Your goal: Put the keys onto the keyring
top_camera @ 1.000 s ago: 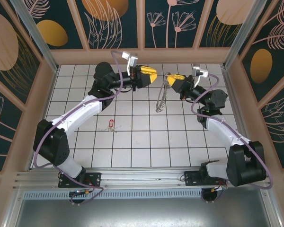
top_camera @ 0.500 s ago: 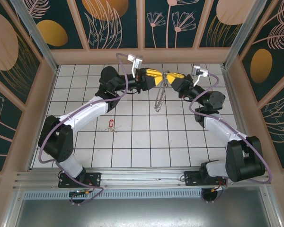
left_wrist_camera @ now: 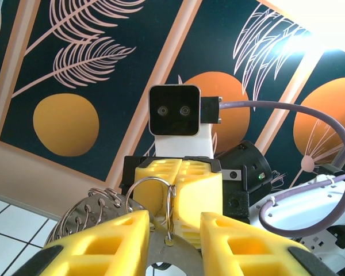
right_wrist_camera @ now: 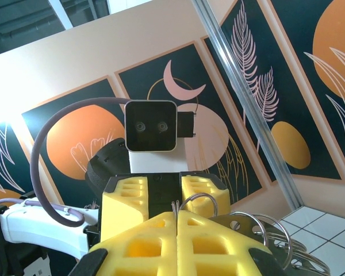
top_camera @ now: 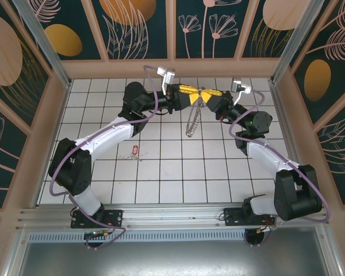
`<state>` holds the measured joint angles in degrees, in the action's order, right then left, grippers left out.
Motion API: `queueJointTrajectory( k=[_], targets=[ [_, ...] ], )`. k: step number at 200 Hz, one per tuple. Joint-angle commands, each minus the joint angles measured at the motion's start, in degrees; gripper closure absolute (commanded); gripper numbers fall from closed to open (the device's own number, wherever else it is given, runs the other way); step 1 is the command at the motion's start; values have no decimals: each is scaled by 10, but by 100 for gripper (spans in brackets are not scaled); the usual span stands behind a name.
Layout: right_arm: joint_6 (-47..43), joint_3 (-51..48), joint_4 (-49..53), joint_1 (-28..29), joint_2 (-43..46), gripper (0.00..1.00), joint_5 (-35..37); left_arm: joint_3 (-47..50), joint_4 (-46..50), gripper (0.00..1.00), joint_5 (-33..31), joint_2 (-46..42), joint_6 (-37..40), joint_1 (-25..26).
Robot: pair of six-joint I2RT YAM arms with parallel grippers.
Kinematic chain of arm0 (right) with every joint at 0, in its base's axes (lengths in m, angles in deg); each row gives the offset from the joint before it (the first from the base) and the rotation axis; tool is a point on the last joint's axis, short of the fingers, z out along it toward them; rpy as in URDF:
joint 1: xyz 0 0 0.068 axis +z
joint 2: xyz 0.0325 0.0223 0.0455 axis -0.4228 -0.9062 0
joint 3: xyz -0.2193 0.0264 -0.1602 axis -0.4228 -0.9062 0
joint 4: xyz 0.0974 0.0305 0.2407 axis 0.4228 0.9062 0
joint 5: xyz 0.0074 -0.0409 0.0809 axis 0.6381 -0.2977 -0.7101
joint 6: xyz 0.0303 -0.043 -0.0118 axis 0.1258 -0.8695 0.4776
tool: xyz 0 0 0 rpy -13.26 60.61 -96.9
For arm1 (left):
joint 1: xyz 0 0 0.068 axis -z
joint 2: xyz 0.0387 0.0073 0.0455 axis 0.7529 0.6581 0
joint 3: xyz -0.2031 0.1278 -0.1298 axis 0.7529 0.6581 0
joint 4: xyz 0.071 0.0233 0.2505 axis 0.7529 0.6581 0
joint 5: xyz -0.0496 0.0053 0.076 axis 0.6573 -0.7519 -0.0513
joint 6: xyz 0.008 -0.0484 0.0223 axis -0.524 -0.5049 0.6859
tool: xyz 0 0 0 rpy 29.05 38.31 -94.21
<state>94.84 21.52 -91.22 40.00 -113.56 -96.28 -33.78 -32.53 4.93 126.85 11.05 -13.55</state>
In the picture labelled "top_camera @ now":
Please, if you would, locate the grey metal sheet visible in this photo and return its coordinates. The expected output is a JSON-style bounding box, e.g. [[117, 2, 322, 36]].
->
[[16, 241, 331, 276]]

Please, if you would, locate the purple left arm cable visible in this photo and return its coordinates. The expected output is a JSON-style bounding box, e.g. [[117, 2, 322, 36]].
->
[[50, 64, 162, 251]]

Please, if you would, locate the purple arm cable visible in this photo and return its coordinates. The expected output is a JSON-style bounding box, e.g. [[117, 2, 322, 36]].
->
[[231, 89, 331, 248], [50, 64, 162, 251]]

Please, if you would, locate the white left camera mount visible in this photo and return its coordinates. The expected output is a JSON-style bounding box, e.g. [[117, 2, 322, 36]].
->
[[160, 77, 175, 93]]

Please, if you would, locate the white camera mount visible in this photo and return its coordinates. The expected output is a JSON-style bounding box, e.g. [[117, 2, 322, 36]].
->
[[232, 91, 246, 106], [160, 77, 175, 93]]

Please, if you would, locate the aluminium side rail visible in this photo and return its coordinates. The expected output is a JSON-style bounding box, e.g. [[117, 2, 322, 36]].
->
[[270, 83, 316, 205]]

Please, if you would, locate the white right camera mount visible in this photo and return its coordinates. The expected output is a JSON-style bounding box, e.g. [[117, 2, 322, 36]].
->
[[232, 91, 246, 106]]

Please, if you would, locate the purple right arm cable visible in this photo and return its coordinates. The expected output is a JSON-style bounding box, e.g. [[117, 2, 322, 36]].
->
[[231, 89, 331, 248]]

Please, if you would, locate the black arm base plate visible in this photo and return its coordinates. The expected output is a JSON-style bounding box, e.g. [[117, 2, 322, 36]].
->
[[223, 207, 277, 228], [71, 209, 124, 229]]

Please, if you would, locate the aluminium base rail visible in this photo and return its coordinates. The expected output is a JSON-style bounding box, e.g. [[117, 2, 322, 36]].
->
[[16, 202, 331, 231]]

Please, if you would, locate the slotted grey cable duct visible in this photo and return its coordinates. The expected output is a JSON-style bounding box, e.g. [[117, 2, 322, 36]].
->
[[25, 231, 250, 244]]

